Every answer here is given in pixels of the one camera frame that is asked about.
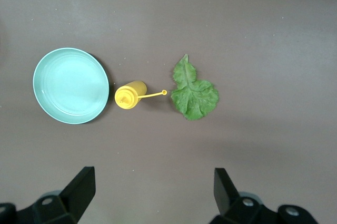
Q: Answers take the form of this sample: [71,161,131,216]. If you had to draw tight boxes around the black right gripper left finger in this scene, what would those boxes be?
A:
[0,166,96,224]

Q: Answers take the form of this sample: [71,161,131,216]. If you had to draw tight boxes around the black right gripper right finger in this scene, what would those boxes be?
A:
[210,167,320,224]

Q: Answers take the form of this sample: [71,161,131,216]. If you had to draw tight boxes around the green lettuce leaf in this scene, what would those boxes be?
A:
[170,54,220,122]

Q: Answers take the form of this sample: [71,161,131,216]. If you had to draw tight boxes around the yellow squeeze bottle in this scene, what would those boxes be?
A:
[114,80,167,110]

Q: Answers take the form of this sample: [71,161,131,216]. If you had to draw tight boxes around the mint green plate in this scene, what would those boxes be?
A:
[32,47,110,125]

